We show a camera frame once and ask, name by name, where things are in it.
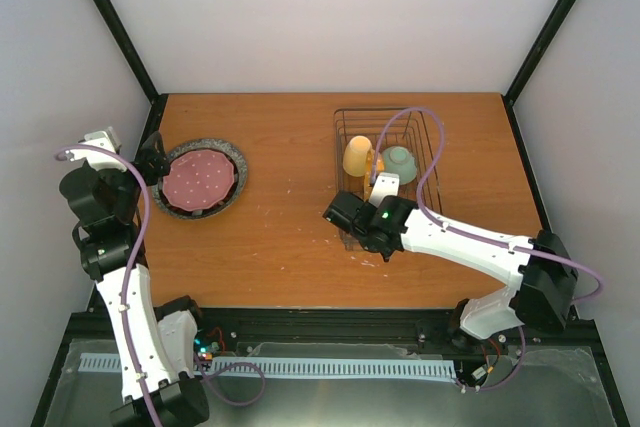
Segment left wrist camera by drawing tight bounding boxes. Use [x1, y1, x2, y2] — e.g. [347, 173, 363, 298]
[80, 126, 122, 154]

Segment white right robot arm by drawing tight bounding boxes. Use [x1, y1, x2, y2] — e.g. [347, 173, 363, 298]
[323, 191, 578, 340]

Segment black right corner post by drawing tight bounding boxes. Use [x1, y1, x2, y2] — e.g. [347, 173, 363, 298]
[503, 0, 611, 101]

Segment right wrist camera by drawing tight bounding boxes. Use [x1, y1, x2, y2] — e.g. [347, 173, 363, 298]
[368, 172, 400, 207]

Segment grey speckled large plate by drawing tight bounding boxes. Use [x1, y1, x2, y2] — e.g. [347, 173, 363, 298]
[151, 138, 248, 220]

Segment black corner post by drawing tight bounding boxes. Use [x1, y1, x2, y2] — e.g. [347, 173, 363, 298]
[62, 0, 161, 106]
[503, 0, 611, 101]

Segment light blue cable duct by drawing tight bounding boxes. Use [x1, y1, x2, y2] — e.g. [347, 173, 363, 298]
[77, 353, 457, 382]

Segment black wire dish rack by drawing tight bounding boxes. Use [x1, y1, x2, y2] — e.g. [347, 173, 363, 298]
[332, 104, 443, 252]

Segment pink dotted scalloped plate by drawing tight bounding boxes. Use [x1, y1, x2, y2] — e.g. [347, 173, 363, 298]
[161, 149, 235, 213]

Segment black aluminium frame rail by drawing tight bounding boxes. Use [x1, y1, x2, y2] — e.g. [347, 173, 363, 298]
[69, 307, 599, 358]

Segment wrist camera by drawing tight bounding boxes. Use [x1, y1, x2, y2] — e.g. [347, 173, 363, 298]
[368, 172, 400, 207]
[80, 126, 122, 154]

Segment yellow dotted scalloped plate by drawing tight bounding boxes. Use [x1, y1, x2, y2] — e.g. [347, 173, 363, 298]
[363, 149, 384, 201]

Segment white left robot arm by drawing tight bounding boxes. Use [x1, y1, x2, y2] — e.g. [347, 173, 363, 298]
[55, 128, 209, 426]

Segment mint green ceramic bowl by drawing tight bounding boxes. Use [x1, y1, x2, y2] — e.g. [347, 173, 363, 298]
[382, 146, 417, 185]

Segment yellow ceramic mug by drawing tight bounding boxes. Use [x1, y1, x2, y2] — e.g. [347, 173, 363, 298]
[342, 135, 373, 177]

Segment black left corner post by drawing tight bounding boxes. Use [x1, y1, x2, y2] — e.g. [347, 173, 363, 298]
[62, 0, 161, 106]

